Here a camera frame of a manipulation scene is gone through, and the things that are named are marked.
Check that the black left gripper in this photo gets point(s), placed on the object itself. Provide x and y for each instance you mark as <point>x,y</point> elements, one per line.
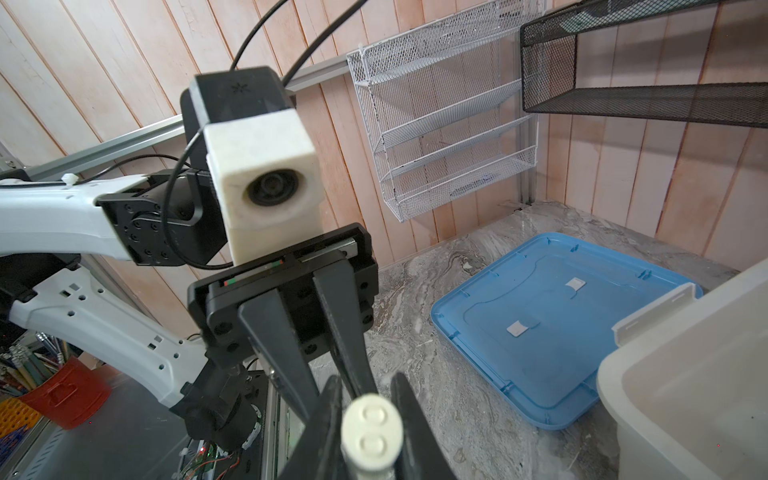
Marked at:
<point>276,293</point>

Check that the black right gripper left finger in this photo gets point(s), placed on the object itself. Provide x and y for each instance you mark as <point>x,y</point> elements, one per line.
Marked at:
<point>318,453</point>

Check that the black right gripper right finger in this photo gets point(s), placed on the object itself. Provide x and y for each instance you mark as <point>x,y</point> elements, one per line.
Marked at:
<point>421,457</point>

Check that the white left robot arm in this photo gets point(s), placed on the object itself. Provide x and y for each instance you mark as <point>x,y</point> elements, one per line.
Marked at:
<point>161,218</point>

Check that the blue plastic bin lid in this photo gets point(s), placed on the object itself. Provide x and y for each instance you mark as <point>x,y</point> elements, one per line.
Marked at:
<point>538,322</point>

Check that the red plastic bin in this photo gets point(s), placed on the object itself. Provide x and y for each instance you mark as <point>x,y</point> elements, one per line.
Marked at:
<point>71,396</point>

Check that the white plastic storage bin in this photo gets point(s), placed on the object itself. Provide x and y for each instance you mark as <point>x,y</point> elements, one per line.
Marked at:
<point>687,384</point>

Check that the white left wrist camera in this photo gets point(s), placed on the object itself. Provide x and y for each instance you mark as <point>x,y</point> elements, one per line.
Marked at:
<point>264,166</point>

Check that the aluminium frame rail left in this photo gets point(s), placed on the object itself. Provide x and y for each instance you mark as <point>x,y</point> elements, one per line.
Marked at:
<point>167,129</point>

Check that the white wire mesh shelf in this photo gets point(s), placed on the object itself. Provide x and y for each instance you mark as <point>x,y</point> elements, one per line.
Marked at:
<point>442,107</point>

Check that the black wire mesh basket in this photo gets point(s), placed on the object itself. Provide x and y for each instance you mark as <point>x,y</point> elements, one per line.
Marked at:
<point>688,61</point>

